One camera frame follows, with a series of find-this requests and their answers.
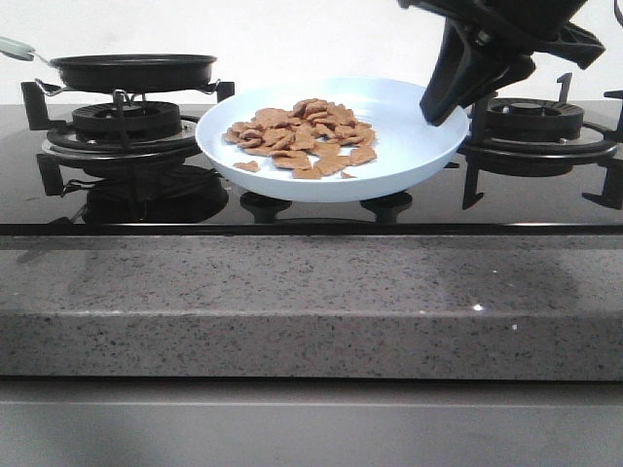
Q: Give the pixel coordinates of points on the grey cabinet front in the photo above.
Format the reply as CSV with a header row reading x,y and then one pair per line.
x,y
257,422

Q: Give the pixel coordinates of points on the black glass gas cooktop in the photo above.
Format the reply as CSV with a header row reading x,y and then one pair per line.
x,y
43,197

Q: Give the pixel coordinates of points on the black frying pan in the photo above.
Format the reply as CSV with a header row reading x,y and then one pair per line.
x,y
131,73

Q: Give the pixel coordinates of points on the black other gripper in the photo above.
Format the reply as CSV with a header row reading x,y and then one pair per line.
x,y
472,64

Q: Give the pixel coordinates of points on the right burner with grate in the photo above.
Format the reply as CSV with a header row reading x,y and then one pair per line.
x,y
538,138

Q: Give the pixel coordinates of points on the burner with grate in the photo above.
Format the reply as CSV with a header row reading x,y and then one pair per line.
x,y
538,138
125,130

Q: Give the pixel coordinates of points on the brown meat pieces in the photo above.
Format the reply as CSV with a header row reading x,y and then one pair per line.
x,y
314,139

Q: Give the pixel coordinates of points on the light blue plate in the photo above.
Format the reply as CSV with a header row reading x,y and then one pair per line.
x,y
409,149

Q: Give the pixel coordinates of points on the left burner with grate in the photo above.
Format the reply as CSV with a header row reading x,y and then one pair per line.
x,y
125,130

